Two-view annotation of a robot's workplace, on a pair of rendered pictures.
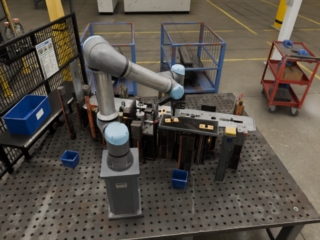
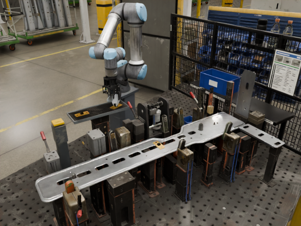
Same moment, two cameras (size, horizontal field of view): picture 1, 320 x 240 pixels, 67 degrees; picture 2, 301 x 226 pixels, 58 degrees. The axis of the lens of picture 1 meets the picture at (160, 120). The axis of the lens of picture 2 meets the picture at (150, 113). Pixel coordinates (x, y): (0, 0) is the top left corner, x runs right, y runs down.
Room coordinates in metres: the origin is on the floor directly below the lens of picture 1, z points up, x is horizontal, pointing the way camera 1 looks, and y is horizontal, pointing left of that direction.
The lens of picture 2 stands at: (2.54, -1.04, 1.94)
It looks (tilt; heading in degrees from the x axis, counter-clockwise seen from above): 27 degrees down; 135
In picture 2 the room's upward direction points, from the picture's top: straight up
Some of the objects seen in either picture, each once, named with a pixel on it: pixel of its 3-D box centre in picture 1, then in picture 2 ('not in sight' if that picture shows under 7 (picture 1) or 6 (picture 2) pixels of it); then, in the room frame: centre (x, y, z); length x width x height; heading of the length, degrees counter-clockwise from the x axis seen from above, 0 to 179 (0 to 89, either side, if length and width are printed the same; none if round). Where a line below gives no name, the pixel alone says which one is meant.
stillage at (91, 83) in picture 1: (112, 60); not in sight; (3.89, 0.83, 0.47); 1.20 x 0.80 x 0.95; 6
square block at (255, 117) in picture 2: (87, 104); (252, 135); (1.88, 0.67, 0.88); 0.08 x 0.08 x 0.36; 78
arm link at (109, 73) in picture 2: not in sight; (111, 71); (1.27, -0.10, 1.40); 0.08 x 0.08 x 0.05
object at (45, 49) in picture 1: (47, 58); (285, 72); (1.90, 0.95, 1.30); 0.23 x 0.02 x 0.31; 168
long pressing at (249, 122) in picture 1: (166, 111); (156, 147); (1.60, -0.05, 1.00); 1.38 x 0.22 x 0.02; 78
